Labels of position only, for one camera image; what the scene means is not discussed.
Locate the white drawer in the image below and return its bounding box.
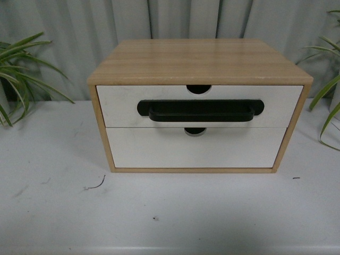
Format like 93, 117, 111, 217
107, 128, 286, 168
97, 85, 303, 128

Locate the green plant on right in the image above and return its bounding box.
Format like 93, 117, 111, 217
295, 10, 340, 152

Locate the white lower drawer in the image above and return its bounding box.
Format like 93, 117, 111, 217
107, 128, 286, 168

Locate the green plant on left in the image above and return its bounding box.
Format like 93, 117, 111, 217
1, 32, 74, 127

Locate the wooden drawer cabinet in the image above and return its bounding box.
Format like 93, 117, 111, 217
87, 39, 313, 173

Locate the green plant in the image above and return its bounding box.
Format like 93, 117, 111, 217
295, 10, 340, 152
1, 32, 74, 127

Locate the white upper drawer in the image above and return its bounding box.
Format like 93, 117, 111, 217
97, 85, 303, 128

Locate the black drawer handle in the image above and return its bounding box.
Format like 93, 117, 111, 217
137, 99, 265, 122

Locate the white pleated curtain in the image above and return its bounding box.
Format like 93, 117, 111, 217
0, 0, 340, 103

